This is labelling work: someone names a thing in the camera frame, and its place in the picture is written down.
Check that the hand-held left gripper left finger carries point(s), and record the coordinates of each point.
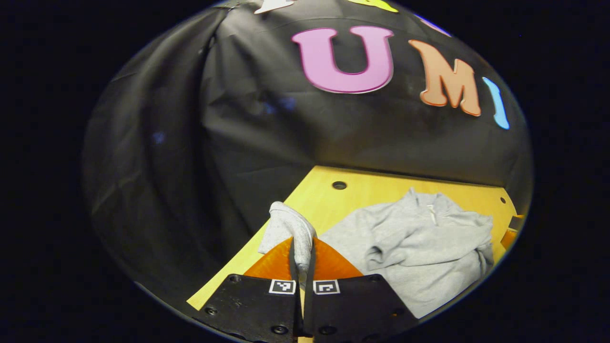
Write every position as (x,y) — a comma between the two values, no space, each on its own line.
(248,305)

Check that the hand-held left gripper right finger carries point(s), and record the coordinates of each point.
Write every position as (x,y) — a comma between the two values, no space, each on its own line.
(362,305)

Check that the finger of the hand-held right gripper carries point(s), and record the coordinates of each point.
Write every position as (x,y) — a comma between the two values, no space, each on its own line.
(511,233)

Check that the grey sweatshirt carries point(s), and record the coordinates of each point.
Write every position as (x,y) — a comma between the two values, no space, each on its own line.
(419,247)

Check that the black backdrop cloth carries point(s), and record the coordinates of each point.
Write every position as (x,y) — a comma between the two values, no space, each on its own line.
(238,133)

